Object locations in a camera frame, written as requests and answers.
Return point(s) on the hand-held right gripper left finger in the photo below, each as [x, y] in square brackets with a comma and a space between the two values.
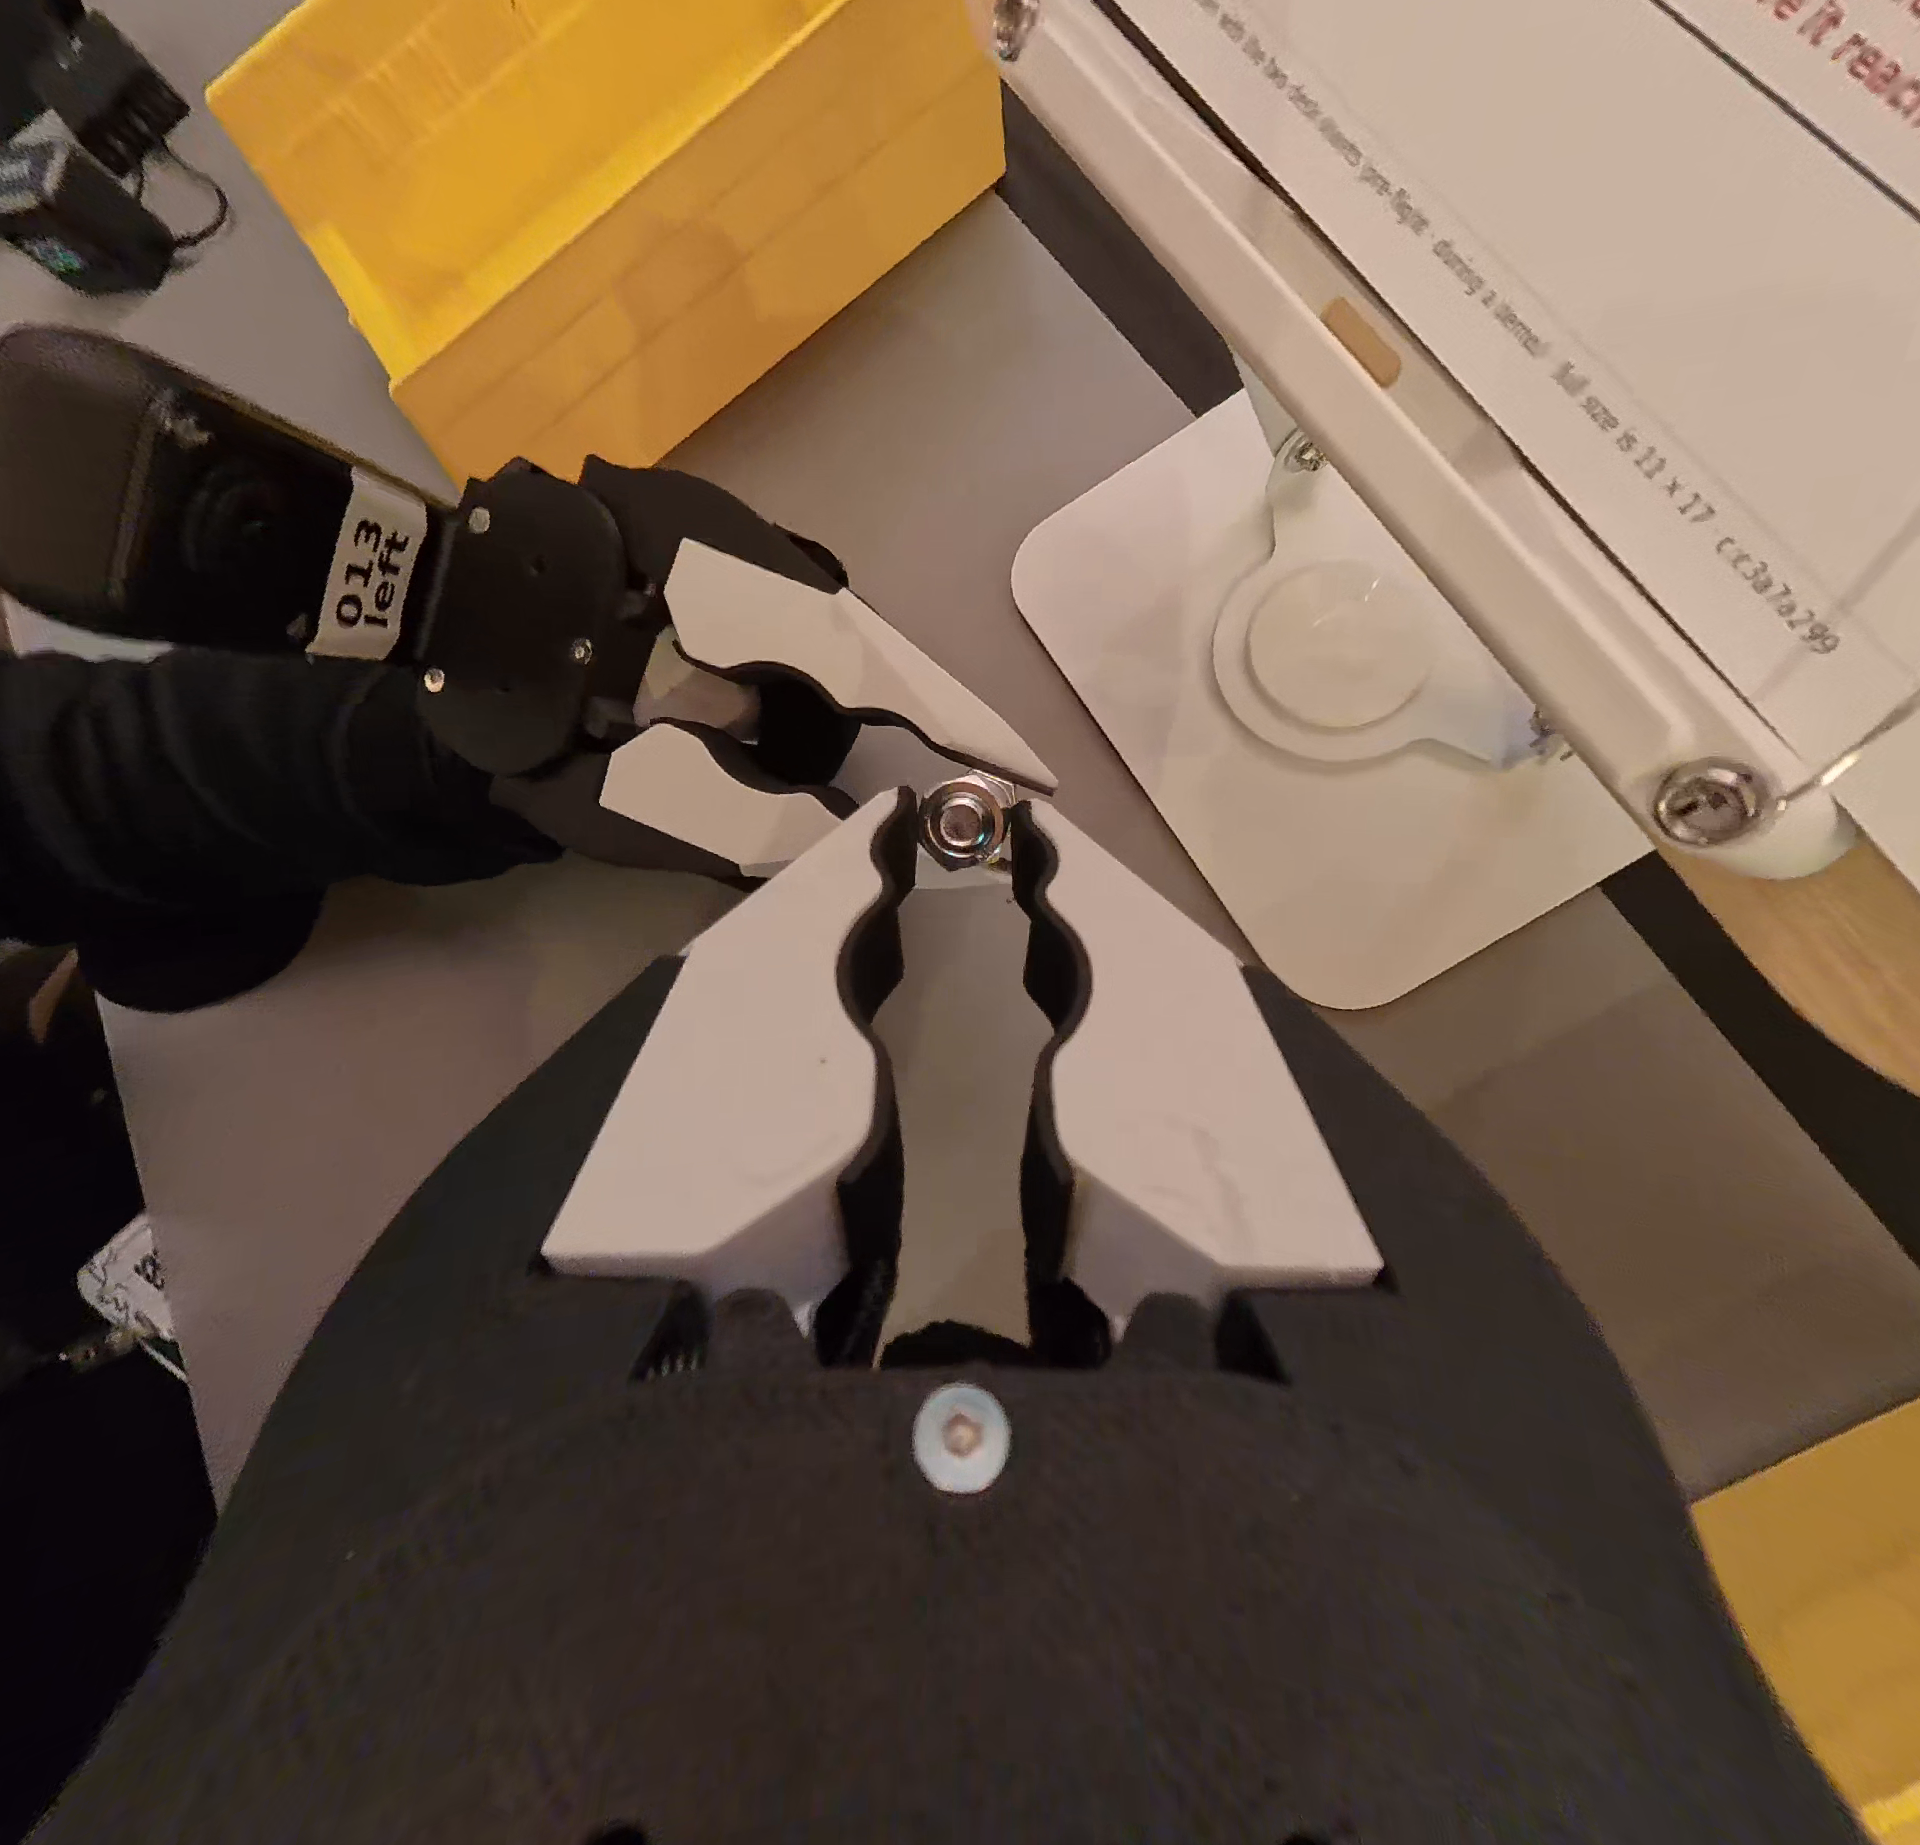
[721, 1126]

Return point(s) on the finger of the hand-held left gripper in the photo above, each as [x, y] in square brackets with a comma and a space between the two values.
[811, 630]
[690, 795]

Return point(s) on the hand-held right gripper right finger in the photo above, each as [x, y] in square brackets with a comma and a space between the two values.
[1186, 1126]

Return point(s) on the steel hex bolt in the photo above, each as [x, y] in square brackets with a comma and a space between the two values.
[957, 821]

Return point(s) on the yellow plastic bin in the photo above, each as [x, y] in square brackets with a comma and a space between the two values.
[601, 195]
[1815, 1620]

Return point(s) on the person's left hand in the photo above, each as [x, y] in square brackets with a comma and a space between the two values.
[390, 780]

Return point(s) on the black power adapter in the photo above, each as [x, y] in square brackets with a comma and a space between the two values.
[82, 217]

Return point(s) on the white paper tag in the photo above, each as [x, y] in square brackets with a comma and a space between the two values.
[132, 1281]

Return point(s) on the wooden stand board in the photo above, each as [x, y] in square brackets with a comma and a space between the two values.
[1800, 946]

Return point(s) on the black charger device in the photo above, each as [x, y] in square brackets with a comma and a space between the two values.
[112, 96]

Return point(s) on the person's dark clothing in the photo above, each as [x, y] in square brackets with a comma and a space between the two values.
[76, 1501]

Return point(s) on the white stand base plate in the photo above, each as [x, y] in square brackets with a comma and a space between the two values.
[1140, 765]

